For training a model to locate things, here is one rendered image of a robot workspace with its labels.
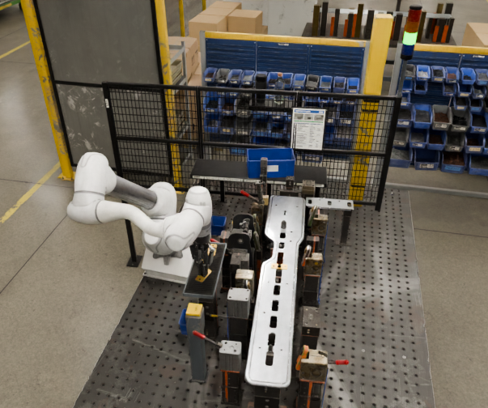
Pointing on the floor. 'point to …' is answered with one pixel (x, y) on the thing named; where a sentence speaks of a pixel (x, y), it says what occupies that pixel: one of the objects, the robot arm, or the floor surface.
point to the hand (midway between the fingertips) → (202, 268)
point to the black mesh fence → (238, 135)
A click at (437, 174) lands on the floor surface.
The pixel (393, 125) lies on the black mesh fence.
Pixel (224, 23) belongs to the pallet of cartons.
